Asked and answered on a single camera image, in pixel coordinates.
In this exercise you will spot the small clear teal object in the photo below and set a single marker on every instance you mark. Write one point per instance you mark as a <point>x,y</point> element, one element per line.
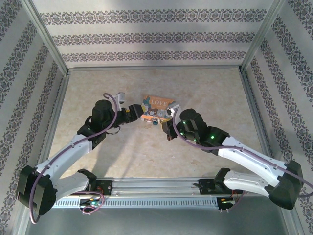
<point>154,123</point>

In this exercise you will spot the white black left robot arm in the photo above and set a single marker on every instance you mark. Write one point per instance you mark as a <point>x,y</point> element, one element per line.
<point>61,156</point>

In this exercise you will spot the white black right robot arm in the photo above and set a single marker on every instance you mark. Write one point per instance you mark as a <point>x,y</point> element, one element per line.
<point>249,156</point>

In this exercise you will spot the orange LOVE bear tin box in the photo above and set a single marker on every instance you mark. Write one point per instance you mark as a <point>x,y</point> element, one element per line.
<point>156,105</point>

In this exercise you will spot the right control board green light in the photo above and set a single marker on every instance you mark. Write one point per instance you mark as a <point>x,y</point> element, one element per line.
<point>226,200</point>

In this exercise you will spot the control board green light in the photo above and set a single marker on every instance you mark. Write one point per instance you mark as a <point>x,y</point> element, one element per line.
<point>226,200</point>
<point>91,202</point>

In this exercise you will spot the left control board green light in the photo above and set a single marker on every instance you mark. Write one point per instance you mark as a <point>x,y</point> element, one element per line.
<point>91,202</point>

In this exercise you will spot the aluminium rear frame rail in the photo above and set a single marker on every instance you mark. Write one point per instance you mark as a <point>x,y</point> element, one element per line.
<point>154,68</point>

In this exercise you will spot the aluminium side frame rail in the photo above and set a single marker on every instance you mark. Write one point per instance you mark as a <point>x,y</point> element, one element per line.
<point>256,117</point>
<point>56,115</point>

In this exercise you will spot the aluminium mounting rail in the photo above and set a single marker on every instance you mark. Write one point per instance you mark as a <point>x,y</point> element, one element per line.
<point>156,186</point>

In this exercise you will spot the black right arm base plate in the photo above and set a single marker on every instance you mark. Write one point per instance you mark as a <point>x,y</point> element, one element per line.
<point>205,186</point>

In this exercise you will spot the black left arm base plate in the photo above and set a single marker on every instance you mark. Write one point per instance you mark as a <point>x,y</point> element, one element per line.
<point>105,187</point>

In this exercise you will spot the aluminium frame post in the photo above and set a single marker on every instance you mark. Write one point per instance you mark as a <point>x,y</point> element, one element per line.
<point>261,36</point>
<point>46,36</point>

